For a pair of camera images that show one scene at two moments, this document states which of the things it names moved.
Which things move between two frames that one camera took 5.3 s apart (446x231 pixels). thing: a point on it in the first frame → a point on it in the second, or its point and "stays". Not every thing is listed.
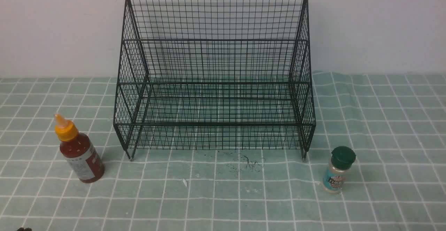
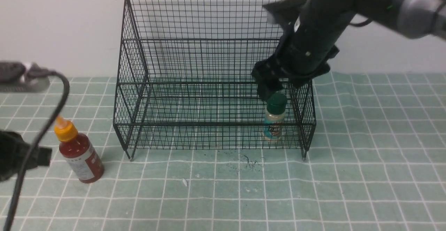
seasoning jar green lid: x=342 y=158 → x=277 y=104
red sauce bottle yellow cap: x=77 y=149 stays
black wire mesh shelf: x=215 y=72 stays
